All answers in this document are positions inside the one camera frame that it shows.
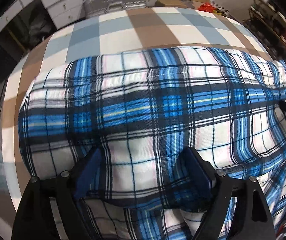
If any small cardboard box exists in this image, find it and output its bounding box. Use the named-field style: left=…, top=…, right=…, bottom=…
left=154, top=0, right=187, bottom=8

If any shoe rack with shoes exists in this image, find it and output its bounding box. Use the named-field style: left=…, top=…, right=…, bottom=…
left=243, top=0, right=286, bottom=62

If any orange plastic bag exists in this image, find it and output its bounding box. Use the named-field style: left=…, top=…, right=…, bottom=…
left=197, top=3, right=216, bottom=13

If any black bag under desk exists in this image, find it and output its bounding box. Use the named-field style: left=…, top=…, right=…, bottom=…
left=29, top=14, right=54, bottom=47

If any blue white plaid shirt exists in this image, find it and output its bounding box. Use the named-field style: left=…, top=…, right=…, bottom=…
left=18, top=46, right=286, bottom=239

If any white drawer desk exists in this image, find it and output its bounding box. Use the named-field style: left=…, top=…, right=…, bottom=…
left=0, top=0, right=85, bottom=32

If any silver flat suitcase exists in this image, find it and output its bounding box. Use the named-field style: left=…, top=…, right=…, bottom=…
left=83, top=0, right=146, bottom=18

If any checkered brown blue bedsheet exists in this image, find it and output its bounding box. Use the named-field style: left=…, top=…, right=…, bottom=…
left=1, top=7, right=270, bottom=207

